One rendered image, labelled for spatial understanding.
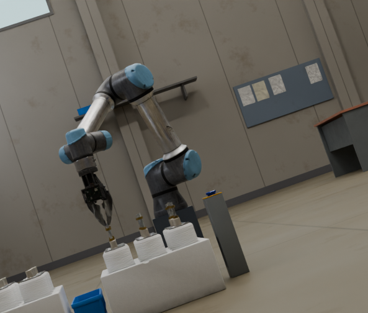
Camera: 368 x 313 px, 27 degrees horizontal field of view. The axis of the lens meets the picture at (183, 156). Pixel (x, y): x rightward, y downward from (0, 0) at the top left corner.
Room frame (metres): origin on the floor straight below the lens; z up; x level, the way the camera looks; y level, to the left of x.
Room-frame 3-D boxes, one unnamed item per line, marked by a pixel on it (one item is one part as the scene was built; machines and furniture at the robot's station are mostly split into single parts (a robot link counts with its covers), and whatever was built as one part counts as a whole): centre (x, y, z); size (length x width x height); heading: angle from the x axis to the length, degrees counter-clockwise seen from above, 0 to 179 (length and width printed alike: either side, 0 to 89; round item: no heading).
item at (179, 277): (2.75, 0.23, 0.09); 0.39 x 0.39 x 0.18; 7
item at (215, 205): (2.86, -0.05, 0.16); 0.07 x 0.07 x 0.31; 7
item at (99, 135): (2.82, 0.30, 0.65); 0.11 x 0.11 x 0.08; 54
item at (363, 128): (8.42, -1.97, 0.34); 1.26 x 0.67 x 0.67; 4
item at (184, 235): (2.65, 0.10, 0.16); 0.10 x 0.10 x 0.18
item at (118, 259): (2.62, 0.33, 0.16); 0.10 x 0.10 x 0.18
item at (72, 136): (2.73, 0.34, 0.65); 0.09 x 0.08 x 0.11; 144
